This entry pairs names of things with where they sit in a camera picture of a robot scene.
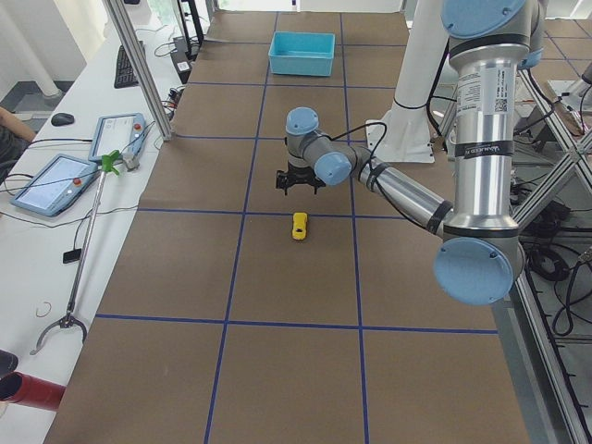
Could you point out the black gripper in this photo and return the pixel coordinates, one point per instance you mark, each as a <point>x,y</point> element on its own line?
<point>301,174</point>

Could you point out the yellow beetle toy car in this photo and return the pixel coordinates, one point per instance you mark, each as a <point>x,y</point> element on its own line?
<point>299,226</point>

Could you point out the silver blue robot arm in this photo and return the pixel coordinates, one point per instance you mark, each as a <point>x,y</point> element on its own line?
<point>486,43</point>

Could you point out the light blue plastic bin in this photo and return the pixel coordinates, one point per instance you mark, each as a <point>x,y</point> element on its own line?
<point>302,53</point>

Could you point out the far blue teach pendant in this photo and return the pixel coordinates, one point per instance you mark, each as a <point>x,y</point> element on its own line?
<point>125,133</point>

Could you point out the blue teach pendant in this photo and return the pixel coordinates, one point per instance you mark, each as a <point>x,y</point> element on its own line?
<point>57,186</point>
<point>125,133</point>

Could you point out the black keyboard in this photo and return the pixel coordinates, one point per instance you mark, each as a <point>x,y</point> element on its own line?
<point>124,75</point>

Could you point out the small black square pad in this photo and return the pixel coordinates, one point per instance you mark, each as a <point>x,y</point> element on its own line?
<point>71,256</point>

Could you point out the near blue teach pendant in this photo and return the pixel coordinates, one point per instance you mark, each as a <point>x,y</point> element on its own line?
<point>57,186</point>

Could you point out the black computer mouse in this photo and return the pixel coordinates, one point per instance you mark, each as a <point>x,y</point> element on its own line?
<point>62,119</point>

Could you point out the red cylinder tube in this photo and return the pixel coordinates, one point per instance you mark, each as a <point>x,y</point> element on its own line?
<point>31,391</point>

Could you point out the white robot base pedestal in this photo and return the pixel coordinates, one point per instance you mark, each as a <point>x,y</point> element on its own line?
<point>402,135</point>

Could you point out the aluminium frame post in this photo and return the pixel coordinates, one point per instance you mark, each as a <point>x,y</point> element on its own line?
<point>127,35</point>

